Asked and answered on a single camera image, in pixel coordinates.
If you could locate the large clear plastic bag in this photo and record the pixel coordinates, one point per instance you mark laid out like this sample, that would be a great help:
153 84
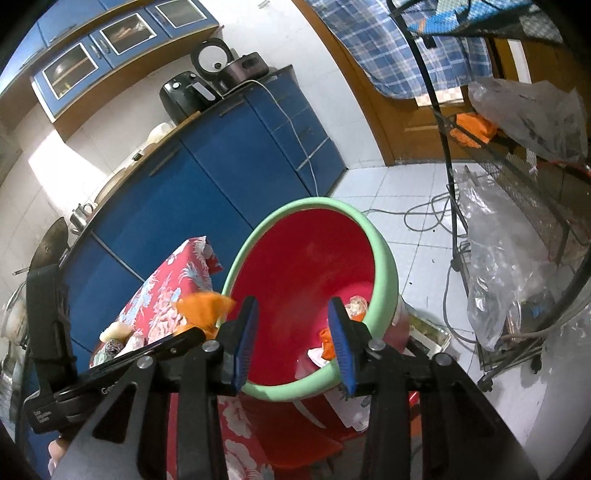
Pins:
494 258

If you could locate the wooden door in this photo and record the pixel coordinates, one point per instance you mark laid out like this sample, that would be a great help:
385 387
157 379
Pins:
401 124

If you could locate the blue kitchen base cabinet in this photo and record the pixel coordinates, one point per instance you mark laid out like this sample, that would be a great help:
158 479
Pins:
184 194

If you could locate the blue patterned cloth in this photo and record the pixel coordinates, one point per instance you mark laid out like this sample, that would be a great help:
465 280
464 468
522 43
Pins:
438 21

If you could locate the black air fryer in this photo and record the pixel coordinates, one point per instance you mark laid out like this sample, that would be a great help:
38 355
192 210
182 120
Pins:
182 97

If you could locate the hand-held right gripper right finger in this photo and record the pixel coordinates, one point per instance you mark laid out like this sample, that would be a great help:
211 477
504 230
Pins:
341 350

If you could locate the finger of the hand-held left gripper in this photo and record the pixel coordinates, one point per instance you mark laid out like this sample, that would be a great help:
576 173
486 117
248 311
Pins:
157 348

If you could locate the red basin with green rim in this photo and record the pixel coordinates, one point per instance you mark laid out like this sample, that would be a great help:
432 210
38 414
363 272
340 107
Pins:
300 258

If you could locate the black wok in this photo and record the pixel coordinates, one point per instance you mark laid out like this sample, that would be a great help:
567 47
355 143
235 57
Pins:
48 244

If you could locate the pale yellow sponge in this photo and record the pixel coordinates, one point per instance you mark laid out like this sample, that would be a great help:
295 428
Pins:
115 330

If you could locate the orange cloth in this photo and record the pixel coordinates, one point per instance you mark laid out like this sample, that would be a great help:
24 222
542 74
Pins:
328 348

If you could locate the white dish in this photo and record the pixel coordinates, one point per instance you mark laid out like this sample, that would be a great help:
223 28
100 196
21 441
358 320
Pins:
161 131

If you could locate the red floral tablecloth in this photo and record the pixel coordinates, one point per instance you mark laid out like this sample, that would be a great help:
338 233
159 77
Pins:
184 267

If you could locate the blue plaid curtain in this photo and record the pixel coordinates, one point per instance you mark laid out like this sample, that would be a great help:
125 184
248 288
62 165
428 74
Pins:
383 50

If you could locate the orange mesh bag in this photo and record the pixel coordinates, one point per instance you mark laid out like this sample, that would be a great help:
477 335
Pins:
473 127

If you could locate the dark rice cooker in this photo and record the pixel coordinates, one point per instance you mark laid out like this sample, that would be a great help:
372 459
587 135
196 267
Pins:
244 69

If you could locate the blue wall cabinet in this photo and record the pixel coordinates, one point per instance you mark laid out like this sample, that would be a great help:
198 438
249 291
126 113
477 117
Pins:
92 60

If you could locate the flat printed carton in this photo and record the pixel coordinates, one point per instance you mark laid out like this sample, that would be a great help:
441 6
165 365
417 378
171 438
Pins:
429 334

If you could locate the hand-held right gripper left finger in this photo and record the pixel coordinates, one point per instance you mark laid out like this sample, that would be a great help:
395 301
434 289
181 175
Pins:
244 341

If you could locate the metal kettle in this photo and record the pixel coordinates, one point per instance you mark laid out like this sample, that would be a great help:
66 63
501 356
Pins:
79 219

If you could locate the white clay pot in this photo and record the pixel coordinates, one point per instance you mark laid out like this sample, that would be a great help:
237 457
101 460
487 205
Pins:
16 318

